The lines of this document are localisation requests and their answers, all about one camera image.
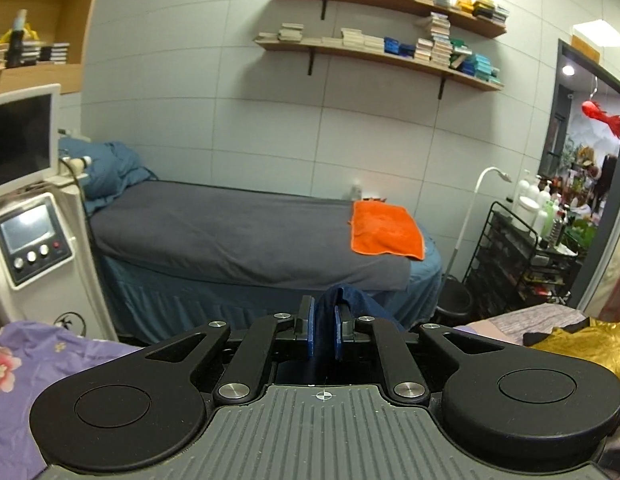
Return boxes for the black cloth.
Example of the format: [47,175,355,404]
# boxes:
[522,320,595,347]

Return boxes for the black wire cart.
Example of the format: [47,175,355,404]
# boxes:
[462,201,580,311]

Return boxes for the white machine handpiece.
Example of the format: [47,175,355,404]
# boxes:
[60,154,93,177]

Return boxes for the yellow garment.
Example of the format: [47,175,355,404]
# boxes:
[527,317,620,391]

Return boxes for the white beauty machine with screens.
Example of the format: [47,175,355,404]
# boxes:
[0,83,121,343]

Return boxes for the cluster of bottles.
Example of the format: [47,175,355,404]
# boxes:
[510,169,578,251]

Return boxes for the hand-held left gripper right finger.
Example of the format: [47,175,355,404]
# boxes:
[333,305,496,403]

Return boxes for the ceiling light panel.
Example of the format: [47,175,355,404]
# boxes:
[572,19,620,43]

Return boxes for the white floor lamp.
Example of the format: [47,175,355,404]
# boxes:
[455,166,513,281]

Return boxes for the stack of dark boxes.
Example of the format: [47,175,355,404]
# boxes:
[0,40,71,68]

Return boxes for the red fish decoration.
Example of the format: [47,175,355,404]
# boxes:
[581,100,620,138]

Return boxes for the dark door frame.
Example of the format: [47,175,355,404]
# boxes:
[540,37,620,311]

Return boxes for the wooden cabinet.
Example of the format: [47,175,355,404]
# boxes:
[0,0,108,96]

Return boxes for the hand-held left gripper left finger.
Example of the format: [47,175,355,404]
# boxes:
[145,296,319,407]

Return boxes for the navy blue jacket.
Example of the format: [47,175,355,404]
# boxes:
[315,285,405,386]

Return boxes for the blue pillow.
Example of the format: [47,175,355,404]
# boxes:
[60,137,158,216]

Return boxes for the massage bed with grey sheet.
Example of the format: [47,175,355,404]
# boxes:
[87,180,443,346]

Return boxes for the floral bedsheet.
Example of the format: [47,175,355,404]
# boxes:
[0,320,141,480]

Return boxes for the short wooden wall shelf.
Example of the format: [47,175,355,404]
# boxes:
[255,40,505,92]

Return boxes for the wall shelves with boxes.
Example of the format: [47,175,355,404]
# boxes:
[255,12,503,85]

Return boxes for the grey striped cloth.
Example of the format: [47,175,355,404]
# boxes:
[455,302,590,348]

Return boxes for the orange towel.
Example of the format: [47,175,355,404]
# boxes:
[349,200,425,261]

